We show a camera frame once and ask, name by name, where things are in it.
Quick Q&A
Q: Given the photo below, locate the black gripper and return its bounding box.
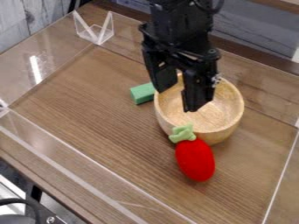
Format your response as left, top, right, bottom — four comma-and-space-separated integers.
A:
139, 0, 224, 112

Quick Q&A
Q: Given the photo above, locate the wooden bowl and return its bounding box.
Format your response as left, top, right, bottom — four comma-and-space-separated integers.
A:
153, 74, 244, 145

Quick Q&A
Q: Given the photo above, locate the red plush strawberry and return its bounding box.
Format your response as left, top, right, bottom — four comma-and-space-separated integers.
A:
168, 124, 215, 182

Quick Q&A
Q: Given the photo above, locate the green block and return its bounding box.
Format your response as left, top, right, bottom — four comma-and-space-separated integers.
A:
129, 82, 155, 105

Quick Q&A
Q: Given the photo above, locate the clear acrylic corner bracket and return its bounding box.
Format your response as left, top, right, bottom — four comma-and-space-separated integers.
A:
72, 11, 114, 46

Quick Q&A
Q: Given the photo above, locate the black table leg bracket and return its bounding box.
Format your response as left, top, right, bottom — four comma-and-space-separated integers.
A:
25, 185, 66, 224

